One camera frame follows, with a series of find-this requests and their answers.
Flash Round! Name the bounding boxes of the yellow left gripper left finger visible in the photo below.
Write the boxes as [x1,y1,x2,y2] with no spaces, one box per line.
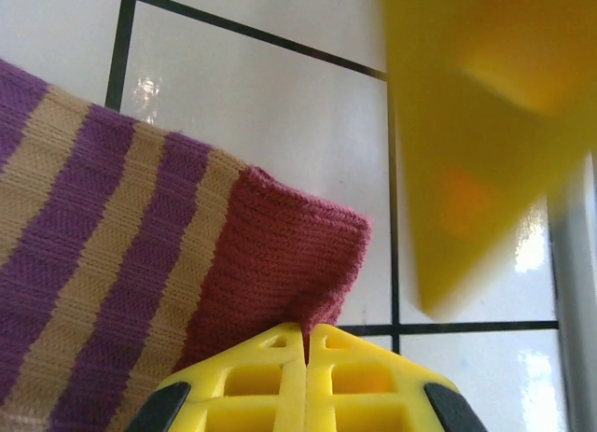
[123,322,309,432]

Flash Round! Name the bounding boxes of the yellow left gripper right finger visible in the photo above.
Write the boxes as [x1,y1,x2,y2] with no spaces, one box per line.
[305,323,489,432]

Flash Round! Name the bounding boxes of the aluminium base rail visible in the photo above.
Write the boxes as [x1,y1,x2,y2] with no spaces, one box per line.
[548,151,597,432]

